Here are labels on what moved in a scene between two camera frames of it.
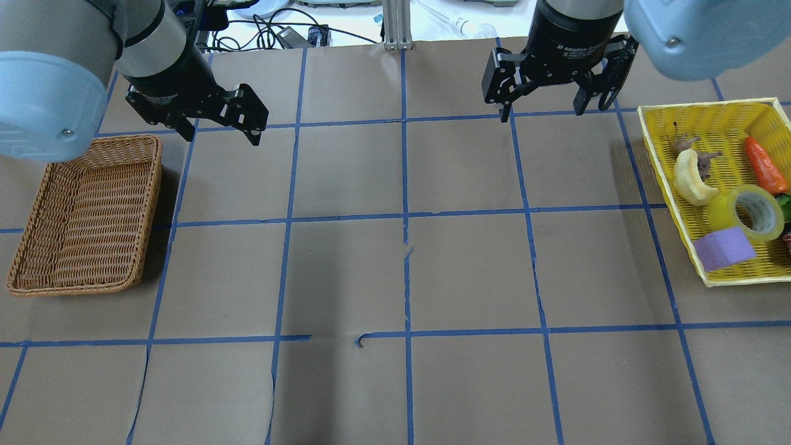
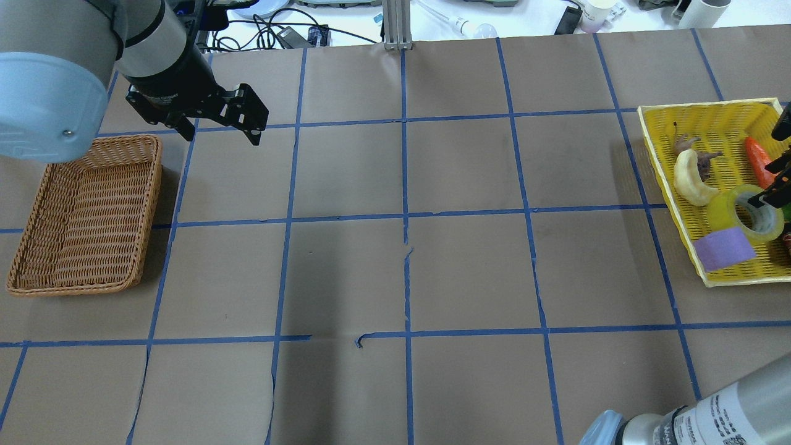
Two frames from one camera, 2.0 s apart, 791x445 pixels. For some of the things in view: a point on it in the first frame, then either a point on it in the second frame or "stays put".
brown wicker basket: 90,230 stays put
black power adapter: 317,36 stays put
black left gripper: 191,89 stays put
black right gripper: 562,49 → 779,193
